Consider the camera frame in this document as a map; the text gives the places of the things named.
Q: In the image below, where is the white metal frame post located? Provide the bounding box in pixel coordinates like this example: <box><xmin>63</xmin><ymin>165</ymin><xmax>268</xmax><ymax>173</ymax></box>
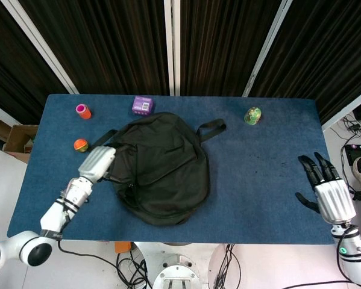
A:
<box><xmin>1</xmin><ymin>0</ymin><xmax>80</xmax><ymax>95</ymax></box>
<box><xmin>242</xmin><ymin>0</ymin><xmax>295</xmax><ymax>98</ymax></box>
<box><xmin>163</xmin><ymin>0</ymin><xmax>181</xmax><ymax>97</ymax></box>

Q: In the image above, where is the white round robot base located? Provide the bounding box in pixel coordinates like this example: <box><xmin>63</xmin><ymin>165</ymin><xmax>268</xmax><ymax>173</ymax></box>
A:
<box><xmin>151</xmin><ymin>252</ymin><xmax>206</xmax><ymax>289</ymax></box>

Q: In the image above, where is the blue felt table mat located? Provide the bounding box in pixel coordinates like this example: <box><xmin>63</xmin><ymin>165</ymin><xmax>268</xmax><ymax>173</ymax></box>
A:
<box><xmin>7</xmin><ymin>93</ymin><xmax>351</xmax><ymax>245</ymax></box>

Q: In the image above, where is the black pleated curtain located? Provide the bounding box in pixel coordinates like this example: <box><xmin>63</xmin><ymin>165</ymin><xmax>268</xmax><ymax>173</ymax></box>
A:
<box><xmin>179</xmin><ymin>0</ymin><xmax>285</xmax><ymax>98</ymax></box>
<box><xmin>0</xmin><ymin>0</ymin><xmax>70</xmax><ymax>125</ymax></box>
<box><xmin>18</xmin><ymin>0</ymin><xmax>170</xmax><ymax>96</ymax></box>
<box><xmin>248</xmin><ymin>0</ymin><xmax>361</xmax><ymax>125</ymax></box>

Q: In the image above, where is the cardboard box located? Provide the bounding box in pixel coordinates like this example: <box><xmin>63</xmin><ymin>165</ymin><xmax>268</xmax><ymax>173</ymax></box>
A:
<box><xmin>2</xmin><ymin>124</ymin><xmax>39</xmax><ymax>164</ymax></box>

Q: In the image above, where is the black backpack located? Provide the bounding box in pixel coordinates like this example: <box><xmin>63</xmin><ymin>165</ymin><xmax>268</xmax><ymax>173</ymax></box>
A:
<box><xmin>91</xmin><ymin>111</ymin><xmax>227</xmax><ymax>227</ymax></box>

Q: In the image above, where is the green camouflage egg toy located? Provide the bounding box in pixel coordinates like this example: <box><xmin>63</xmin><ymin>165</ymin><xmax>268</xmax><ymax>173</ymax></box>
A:
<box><xmin>243</xmin><ymin>107</ymin><xmax>263</xmax><ymax>125</ymax></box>

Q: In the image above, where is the pink orange cylinder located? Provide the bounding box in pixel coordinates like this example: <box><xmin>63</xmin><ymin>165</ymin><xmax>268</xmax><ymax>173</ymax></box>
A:
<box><xmin>75</xmin><ymin>104</ymin><xmax>92</xmax><ymax>120</ymax></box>

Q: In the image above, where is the black hanging cable bundle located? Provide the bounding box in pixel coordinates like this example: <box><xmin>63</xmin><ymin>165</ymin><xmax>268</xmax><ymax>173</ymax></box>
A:
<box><xmin>215</xmin><ymin>243</ymin><xmax>243</xmax><ymax>289</ymax></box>

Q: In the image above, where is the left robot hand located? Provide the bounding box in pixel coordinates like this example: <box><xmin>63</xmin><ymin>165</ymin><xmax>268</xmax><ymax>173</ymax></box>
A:
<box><xmin>77</xmin><ymin>145</ymin><xmax>117</xmax><ymax>183</ymax></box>

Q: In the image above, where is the black floor device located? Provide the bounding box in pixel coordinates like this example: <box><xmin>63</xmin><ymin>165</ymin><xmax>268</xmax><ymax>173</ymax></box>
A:
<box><xmin>344</xmin><ymin>143</ymin><xmax>361</xmax><ymax>165</ymax></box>

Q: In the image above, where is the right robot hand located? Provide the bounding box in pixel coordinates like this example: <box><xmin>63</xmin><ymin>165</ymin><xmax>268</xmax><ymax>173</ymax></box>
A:
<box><xmin>295</xmin><ymin>152</ymin><xmax>357</xmax><ymax>225</ymax></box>

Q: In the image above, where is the purple box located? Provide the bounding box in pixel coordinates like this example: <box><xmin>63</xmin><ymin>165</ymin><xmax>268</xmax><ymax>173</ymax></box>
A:
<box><xmin>131</xmin><ymin>96</ymin><xmax>155</xmax><ymax>116</ymax></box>

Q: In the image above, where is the orange block under table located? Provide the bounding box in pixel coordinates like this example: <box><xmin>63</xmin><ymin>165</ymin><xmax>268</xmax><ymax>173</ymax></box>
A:
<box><xmin>114</xmin><ymin>241</ymin><xmax>133</xmax><ymax>253</ymax></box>

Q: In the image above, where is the black floor cable tangle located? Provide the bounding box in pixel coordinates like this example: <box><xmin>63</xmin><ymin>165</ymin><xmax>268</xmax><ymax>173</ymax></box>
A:
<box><xmin>116</xmin><ymin>250</ymin><xmax>153</xmax><ymax>289</ymax></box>

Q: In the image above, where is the orange green ball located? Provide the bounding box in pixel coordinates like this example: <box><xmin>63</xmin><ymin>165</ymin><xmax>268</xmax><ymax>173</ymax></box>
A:
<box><xmin>74</xmin><ymin>138</ymin><xmax>89</xmax><ymax>154</ymax></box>

